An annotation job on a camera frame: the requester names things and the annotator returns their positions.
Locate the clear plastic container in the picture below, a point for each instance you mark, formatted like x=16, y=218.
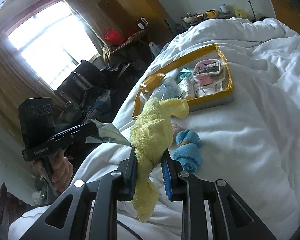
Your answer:
x=207, y=67

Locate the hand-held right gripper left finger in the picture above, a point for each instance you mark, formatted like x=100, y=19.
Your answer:
x=131, y=180

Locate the teal packet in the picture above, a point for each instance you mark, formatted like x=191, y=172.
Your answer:
x=183, y=73

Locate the brown curtain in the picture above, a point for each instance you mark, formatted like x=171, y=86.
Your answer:
x=90, y=12
x=12, y=85

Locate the pile of dark clothes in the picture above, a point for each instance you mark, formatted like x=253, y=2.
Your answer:
x=102, y=100

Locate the person's left hand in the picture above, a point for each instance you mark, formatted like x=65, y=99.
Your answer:
x=63, y=170

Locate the black and white electric kettle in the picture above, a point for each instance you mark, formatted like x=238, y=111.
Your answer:
x=141, y=23

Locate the white cup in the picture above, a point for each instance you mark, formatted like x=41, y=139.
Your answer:
x=224, y=8

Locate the white packet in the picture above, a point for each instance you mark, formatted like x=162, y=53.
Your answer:
x=190, y=86

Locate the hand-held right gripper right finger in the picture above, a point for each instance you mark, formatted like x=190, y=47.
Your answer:
x=166, y=177

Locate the yellow-edged cardboard box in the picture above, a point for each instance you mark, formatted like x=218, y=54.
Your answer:
x=210, y=102

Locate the wooden wardrobe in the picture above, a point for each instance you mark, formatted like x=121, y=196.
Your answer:
x=140, y=2

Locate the grey-green cloth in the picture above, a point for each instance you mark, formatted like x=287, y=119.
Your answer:
x=110, y=135

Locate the white cooking pot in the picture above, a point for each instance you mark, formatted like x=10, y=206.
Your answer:
x=191, y=17

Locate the yellow mug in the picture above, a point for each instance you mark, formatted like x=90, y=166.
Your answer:
x=210, y=13

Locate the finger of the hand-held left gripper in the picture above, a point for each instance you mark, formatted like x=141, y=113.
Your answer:
x=85, y=128

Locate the rolled blue towel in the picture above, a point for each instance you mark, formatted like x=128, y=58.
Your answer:
x=187, y=155

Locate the dark low table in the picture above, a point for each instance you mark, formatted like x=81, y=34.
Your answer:
x=175, y=24

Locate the clear plastic bag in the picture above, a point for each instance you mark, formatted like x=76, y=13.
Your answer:
x=168, y=90

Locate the red plastic bag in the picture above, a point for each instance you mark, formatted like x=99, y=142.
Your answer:
x=113, y=36

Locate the dark wooden headboard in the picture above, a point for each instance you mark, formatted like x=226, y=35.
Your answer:
x=5, y=205

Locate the wooden desk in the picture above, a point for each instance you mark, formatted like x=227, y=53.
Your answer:
x=130, y=41

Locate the white duvet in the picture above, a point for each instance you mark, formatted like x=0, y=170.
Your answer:
x=265, y=130

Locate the barred window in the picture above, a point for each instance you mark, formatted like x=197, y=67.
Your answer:
x=45, y=45

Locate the yellow towel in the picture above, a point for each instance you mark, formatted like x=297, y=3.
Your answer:
x=150, y=135

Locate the yellow plastic bag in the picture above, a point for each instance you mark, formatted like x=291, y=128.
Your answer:
x=240, y=11

